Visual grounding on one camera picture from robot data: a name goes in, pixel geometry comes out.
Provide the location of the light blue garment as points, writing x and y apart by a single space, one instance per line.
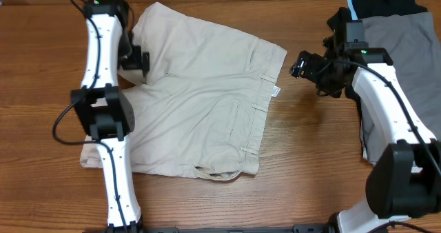
352 10

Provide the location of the grey garment on pile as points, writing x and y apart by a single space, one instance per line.
414 47

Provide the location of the beige shorts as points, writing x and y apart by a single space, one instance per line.
200 111

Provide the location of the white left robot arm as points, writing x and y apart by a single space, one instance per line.
104 111

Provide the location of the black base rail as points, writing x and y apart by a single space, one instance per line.
241 230

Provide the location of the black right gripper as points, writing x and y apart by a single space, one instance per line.
309 73

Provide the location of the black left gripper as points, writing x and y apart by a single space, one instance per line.
137 59

